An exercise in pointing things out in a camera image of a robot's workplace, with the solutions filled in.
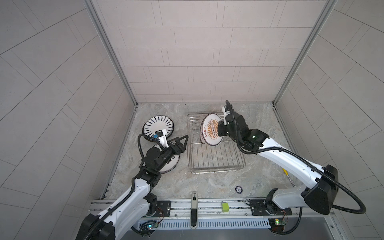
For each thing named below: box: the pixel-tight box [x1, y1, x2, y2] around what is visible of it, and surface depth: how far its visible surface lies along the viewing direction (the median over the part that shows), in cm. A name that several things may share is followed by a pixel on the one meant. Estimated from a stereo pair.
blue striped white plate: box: [142, 115, 175, 138], surface depth 103 cm
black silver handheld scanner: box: [190, 191, 199, 230], surface depth 68 cm
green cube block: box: [222, 202, 230, 213], surface depth 72 cm
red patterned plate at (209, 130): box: [201, 113, 224, 147], surface depth 82 cm
